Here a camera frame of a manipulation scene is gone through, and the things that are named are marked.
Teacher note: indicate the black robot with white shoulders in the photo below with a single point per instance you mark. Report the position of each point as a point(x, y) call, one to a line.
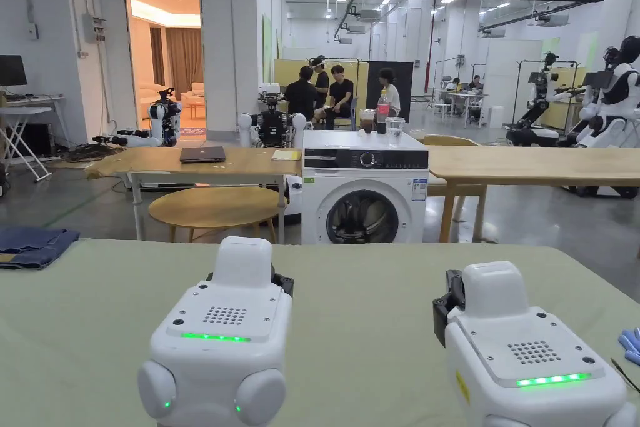
point(272, 124)

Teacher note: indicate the grey wall electrical box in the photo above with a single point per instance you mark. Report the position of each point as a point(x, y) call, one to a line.
point(90, 28)

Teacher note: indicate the dark blue garment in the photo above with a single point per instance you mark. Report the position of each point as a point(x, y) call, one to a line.
point(35, 247)

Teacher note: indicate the black and white wheeled robot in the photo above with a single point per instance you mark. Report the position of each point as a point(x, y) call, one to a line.
point(537, 97)

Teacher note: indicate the white desk with monitor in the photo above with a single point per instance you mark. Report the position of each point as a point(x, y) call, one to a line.
point(15, 72)

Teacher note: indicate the large white humanoid robot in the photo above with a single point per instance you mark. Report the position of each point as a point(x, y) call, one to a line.
point(617, 92)

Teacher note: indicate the group of people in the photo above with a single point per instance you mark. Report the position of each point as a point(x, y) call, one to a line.
point(300, 97)

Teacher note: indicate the small blue objects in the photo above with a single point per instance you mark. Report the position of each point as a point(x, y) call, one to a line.
point(631, 344)

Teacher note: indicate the white robot with black arms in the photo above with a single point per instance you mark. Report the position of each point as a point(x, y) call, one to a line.
point(160, 119)

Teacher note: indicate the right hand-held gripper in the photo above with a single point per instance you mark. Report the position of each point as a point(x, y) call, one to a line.
point(520, 387)

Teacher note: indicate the white washing machine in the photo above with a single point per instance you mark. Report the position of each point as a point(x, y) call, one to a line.
point(320, 187)

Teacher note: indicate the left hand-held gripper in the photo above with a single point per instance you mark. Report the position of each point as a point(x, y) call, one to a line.
point(220, 342)

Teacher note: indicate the bed with pale green sheet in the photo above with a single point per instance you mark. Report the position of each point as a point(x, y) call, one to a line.
point(360, 327)

